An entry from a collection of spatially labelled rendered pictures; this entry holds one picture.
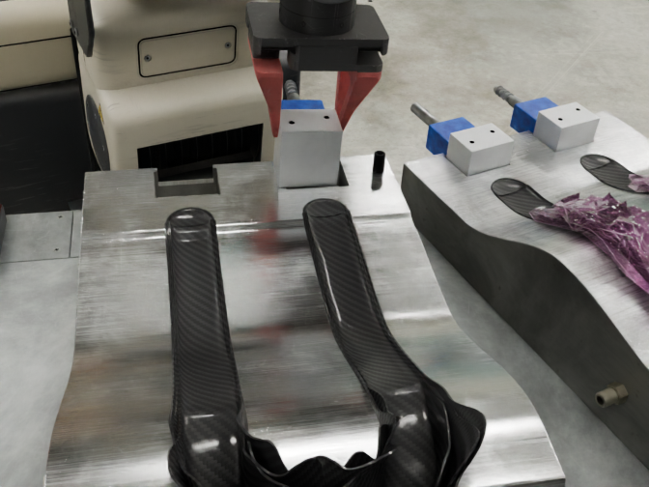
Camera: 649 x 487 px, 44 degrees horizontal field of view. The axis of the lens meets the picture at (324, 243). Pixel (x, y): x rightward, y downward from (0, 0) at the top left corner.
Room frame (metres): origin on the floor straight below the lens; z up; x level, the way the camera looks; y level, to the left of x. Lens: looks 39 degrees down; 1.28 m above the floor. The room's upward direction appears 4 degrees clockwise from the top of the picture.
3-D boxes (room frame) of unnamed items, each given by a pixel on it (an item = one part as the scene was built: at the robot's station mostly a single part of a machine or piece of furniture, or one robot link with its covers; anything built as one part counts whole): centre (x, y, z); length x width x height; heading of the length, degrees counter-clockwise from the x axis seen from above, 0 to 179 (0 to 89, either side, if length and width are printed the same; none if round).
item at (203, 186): (0.55, 0.12, 0.87); 0.05 x 0.05 x 0.04; 13
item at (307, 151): (0.62, 0.03, 0.92); 0.13 x 0.05 x 0.05; 12
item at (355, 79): (0.59, 0.01, 0.97); 0.07 x 0.07 x 0.09; 12
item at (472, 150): (0.71, -0.12, 0.86); 0.13 x 0.05 x 0.05; 30
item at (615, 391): (0.39, -0.21, 0.84); 0.02 x 0.01 x 0.02; 120
